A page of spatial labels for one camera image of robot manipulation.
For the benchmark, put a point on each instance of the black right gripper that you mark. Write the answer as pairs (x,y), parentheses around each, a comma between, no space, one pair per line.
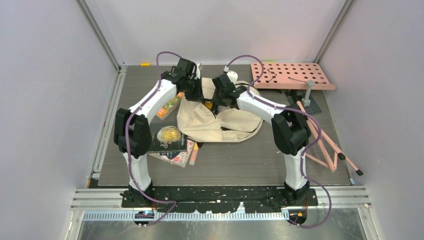
(217,102)

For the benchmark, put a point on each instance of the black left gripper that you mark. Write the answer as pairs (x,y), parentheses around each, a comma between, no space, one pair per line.
(197,96)

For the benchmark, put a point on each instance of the cream canvas backpack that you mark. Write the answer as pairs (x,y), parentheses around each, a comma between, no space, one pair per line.
(229,125)

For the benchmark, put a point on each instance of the light orange highlighter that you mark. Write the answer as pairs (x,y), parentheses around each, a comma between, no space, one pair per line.
(194,154)

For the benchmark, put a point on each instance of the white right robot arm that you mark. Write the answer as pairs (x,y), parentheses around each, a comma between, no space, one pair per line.
(290,131)

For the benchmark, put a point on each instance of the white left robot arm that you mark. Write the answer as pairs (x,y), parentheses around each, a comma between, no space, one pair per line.
(132,132)

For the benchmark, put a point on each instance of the orange green paperback book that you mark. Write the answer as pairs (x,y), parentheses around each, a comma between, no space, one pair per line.
(170,106)

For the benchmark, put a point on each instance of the pink perforated stand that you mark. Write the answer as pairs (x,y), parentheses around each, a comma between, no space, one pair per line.
(292,76)

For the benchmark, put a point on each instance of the black moon cover book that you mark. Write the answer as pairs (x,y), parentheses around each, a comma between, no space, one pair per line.
(166,138)

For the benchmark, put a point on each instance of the patterned book under black book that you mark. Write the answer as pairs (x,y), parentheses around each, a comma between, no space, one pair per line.
(178,158)

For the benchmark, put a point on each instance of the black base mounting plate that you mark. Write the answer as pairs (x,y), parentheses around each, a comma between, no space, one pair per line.
(216,199)

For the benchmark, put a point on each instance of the grey bracket on stand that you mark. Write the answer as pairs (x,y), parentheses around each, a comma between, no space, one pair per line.
(306,99)

